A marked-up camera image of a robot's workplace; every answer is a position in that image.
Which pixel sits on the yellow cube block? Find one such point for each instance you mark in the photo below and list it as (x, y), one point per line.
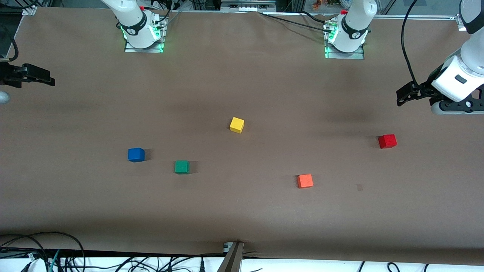
(237, 124)

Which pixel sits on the orange cube block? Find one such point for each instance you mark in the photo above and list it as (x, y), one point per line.
(305, 181)

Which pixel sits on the orange background object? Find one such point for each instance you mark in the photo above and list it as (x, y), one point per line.
(317, 4)

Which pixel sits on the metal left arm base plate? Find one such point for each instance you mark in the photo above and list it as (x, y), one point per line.
(346, 56)

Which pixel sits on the green cube block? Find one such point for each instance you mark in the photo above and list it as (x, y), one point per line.
(182, 167)

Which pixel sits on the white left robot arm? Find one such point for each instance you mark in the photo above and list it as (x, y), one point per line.
(469, 56)

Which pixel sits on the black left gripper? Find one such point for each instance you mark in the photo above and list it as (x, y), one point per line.
(425, 90)

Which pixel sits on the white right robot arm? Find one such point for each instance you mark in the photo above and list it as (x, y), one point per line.
(132, 22)

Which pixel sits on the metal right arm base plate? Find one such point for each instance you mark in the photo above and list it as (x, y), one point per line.
(143, 50)

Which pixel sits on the red cube block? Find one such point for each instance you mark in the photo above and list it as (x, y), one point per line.
(387, 141)

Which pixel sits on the metal table corner bracket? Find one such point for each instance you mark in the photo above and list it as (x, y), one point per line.
(29, 10)
(460, 23)

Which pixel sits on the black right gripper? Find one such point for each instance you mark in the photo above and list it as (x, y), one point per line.
(10, 74)

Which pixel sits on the blue cube block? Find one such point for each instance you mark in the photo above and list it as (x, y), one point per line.
(136, 155)

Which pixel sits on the dark metal post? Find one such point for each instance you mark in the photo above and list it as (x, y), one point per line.
(232, 260)

